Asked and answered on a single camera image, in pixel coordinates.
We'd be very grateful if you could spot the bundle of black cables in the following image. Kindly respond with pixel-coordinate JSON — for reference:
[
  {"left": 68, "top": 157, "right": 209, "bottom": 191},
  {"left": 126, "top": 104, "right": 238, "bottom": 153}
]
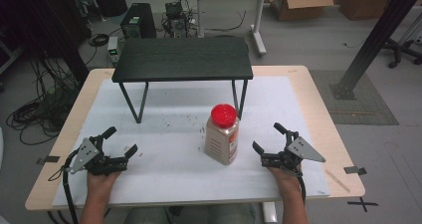
[{"left": 5, "top": 56, "right": 83, "bottom": 146}]

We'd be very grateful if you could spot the grey floor mat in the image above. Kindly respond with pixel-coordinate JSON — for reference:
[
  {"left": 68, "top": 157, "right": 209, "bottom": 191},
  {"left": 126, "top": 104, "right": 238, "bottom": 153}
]
[{"left": 309, "top": 69, "right": 400, "bottom": 126}]

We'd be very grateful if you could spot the black computer tower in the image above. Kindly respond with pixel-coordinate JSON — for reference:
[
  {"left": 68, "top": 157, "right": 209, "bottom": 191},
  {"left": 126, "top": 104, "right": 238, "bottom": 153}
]
[{"left": 119, "top": 2, "right": 158, "bottom": 40}]

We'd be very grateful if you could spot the black tape strip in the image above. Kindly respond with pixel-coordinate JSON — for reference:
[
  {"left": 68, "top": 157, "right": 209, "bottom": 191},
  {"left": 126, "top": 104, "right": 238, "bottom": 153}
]
[
  {"left": 36, "top": 155, "right": 61, "bottom": 166},
  {"left": 343, "top": 165, "right": 368, "bottom": 176}
]

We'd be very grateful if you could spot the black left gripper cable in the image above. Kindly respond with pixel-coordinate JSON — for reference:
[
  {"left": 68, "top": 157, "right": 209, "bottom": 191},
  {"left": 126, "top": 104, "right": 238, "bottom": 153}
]
[{"left": 47, "top": 149, "right": 81, "bottom": 224}]

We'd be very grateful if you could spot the coiled black cable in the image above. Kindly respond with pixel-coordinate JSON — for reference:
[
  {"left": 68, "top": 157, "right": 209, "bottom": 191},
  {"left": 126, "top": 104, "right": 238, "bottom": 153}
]
[{"left": 88, "top": 33, "right": 110, "bottom": 48}]

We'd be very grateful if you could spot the black tape cross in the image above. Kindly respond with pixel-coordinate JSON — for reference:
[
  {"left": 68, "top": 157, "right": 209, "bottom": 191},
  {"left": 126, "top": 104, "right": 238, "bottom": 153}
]
[{"left": 346, "top": 196, "right": 379, "bottom": 213}]

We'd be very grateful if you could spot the open cardboard box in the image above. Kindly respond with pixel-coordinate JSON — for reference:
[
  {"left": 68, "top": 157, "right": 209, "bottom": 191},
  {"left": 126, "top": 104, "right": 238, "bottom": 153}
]
[{"left": 269, "top": 0, "right": 334, "bottom": 22}]

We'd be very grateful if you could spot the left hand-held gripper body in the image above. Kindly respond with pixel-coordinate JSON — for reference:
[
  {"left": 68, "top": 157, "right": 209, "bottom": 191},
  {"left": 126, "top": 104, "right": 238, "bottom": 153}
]
[{"left": 69, "top": 135, "right": 129, "bottom": 177}]

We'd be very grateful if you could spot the person's right hand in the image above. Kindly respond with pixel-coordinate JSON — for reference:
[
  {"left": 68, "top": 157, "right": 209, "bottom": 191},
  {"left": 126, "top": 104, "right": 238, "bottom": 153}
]
[{"left": 267, "top": 166, "right": 305, "bottom": 196}]

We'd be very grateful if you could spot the small black shelf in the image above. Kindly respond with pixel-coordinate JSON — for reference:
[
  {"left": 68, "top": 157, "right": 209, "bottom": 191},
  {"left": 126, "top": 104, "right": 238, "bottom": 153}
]
[{"left": 111, "top": 36, "right": 255, "bottom": 124}]

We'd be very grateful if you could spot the loose black floor cable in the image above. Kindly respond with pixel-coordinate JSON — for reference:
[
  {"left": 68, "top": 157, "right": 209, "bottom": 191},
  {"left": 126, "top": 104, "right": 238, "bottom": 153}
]
[{"left": 204, "top": 10, "right": 248, "bottom": 33}]

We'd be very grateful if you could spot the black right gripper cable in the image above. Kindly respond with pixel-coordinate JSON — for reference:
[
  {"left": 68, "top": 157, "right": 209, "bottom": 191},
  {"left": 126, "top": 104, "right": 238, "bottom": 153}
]
[{"left": 294, "top": 170, "right": 308, "bottom": 206}]

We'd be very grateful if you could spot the spice jar with red lid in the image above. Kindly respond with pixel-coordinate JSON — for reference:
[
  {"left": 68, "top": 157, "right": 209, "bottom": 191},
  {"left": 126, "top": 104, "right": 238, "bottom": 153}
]
[{"left": 204, "top": 103, "right": 241, "bottom": 166}]

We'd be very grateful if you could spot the grey power supply box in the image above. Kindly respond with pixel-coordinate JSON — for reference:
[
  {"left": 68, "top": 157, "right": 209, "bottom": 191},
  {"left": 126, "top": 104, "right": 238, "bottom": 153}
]
[{"left": 106, "top": 36, "right": 121, "bottom": 67}]

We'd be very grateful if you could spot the black curtain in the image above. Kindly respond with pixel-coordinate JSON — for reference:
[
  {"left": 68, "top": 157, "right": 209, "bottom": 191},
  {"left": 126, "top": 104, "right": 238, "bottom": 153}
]
[{"left": 0, "top": 0, "right": 93, "bottom": 84}]

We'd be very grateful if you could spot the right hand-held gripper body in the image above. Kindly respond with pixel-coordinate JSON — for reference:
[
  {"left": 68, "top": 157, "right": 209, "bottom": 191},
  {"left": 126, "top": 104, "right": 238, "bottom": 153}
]
[{"left": 260, "top": 131, "right": 327, "bottom": 177}]

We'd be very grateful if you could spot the black office chair base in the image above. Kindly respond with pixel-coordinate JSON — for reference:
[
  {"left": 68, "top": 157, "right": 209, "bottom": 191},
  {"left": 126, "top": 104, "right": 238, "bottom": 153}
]
[{"left": 381, "top": 37, "right": 422, "bottom": 70}]

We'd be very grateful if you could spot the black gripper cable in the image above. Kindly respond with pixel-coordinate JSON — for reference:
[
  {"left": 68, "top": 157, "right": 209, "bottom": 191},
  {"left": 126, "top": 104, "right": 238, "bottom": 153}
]
[
  {"left": 294, "top": 170, "right": 308, "bottom": 206},
  {"left": 47, "top": 149, "right": 81, "bottom": 224}
]

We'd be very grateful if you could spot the black device with cables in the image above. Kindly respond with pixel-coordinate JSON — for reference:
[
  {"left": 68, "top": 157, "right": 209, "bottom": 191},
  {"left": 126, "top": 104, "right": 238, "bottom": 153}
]
[{"left": 161, "top": 1, "right": 189, "bottom": 39}]

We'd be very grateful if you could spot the black metal beam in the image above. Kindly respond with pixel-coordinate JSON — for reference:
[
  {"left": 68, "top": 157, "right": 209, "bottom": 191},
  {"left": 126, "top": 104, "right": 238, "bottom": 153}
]
[{"left": 329, "top": 0, "right": 422, "bottom": 101}]

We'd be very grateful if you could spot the large closed cardboard box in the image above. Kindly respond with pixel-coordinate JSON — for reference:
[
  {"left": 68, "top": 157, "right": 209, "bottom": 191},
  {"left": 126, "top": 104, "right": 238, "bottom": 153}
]
[{"left": 338, "top": 0, "right": 404, "bottom": 21}]

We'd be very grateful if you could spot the white table leg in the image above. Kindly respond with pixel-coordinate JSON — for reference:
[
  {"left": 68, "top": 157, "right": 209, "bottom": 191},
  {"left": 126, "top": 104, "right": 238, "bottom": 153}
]
[{"left": 261, "top": 201, "right": 279, "bottom": 224}]

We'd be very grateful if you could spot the person's left hand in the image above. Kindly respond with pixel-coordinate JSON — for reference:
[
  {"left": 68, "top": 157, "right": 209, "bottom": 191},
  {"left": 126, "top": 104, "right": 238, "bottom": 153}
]
[{"left": 86, "top": 170, "right": 122, "bottom": 194}]

